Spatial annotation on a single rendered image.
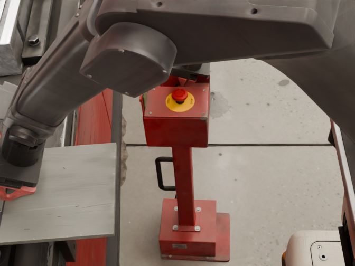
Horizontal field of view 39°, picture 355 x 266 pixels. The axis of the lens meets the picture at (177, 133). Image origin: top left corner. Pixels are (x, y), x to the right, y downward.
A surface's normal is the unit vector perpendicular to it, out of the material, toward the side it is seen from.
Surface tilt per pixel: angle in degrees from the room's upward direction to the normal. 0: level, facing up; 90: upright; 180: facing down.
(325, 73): 115
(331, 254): 0
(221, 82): 0
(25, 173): 28
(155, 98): 0
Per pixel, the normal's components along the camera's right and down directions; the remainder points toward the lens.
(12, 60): 0.06, 0.77
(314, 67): -0.13, 0.97
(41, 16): -0.05, -0.64
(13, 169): 0.42, -0.59
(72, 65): -0.32, 0.90
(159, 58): 0.70, 0.00
